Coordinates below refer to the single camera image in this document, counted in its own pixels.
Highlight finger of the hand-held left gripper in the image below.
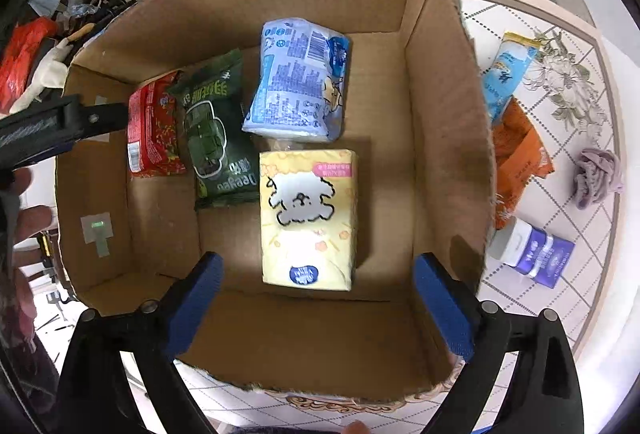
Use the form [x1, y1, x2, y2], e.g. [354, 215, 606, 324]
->
[0, 94, 130, 172]

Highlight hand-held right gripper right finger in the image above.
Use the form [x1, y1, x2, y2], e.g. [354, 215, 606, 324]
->
[413, 253, 585, 434]

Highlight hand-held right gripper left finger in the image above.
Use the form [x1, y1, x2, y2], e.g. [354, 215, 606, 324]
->
[58, 251, 224, 434]

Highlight red wipes pack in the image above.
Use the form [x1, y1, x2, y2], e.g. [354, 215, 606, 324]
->
[127, 70, 187, 178]

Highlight yellow tissue pack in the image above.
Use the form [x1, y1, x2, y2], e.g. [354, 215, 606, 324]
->
[259, 148, 360, 291]

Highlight dark green wipes pack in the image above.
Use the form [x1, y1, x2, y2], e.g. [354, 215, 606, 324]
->
[167, 48, 261, 212]

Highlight cardboard box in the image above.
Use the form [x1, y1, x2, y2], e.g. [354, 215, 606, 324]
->
[54, 0, 497, 407]

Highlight blue white tissue pack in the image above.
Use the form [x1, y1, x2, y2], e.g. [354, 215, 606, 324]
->
[242, 18, 349, 143]

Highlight person's left hand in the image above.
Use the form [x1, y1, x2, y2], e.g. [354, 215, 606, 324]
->
[0, 167, 57, 365]

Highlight white cloth glove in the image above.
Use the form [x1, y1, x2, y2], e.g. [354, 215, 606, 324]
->
[9, 37, 71, 115]

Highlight red plastic bag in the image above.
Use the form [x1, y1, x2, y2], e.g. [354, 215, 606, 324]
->
[0, 17, 58, 112]

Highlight purple white tissue pack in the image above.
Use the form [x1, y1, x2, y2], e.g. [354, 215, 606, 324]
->
[488, 219, 576, 289]

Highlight orange plastic packet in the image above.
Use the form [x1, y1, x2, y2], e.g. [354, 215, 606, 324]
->
[491, 97, 555, 231]

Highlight purple cloth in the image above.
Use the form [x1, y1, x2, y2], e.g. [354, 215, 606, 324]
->
[573, 147, 626, 210]

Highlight light blue tissue pack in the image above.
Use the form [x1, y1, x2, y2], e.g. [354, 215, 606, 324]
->
[481, 31, 543, 124]

